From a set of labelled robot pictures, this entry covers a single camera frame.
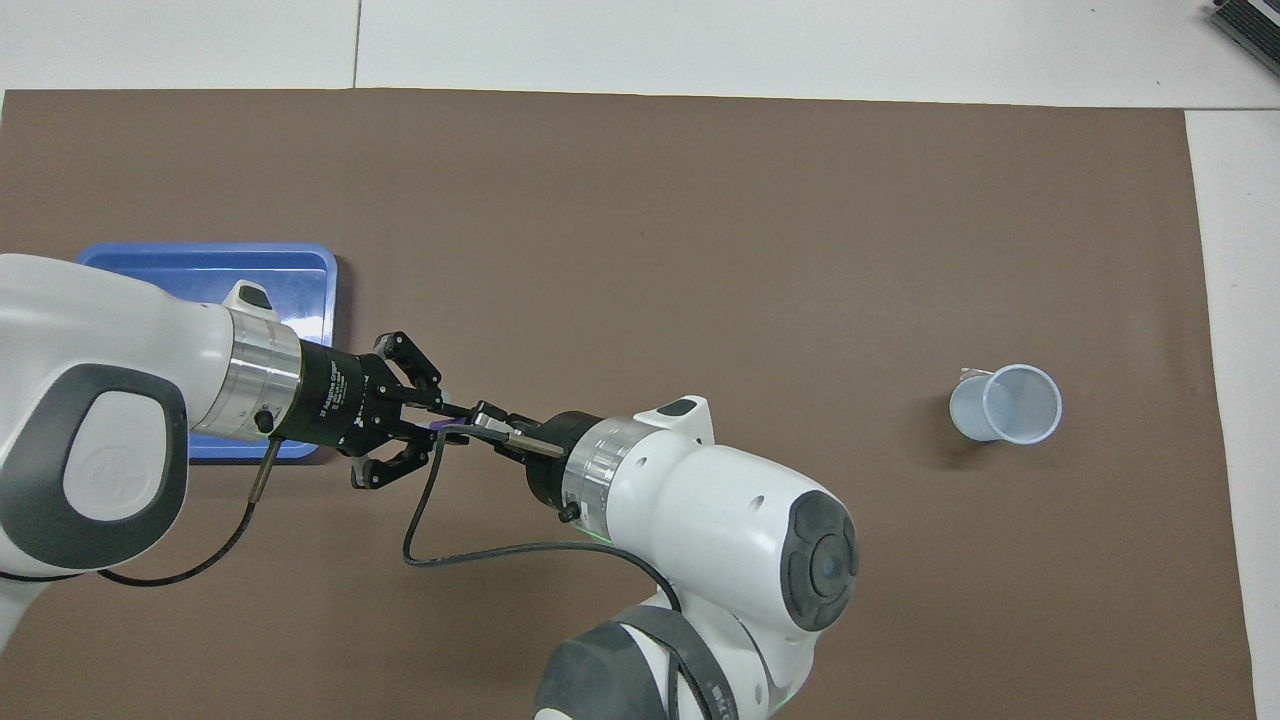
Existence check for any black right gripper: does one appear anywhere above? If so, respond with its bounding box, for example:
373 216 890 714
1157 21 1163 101
470 400 601 509

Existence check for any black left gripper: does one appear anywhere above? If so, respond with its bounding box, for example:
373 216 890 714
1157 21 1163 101
272 331 471 491

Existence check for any blue plastic tray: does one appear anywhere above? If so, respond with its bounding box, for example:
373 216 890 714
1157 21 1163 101
77 243 339 461

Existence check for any brown table mat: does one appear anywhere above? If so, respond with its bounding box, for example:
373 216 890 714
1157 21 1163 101
0 88 1259 720

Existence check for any translucent plastic cup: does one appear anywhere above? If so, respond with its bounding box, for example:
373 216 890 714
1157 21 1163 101
949 365 1063 446

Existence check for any dark grey ribbed device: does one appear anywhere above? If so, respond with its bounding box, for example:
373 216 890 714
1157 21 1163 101
1207 0 1280 63

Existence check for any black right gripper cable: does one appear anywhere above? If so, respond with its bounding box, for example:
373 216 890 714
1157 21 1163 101
403 425 701 720

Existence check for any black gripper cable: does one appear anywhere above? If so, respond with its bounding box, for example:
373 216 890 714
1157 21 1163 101
403 425 701 720
0 438 287 589

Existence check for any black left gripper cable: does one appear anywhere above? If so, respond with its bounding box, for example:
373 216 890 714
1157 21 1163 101
0 438 287 589

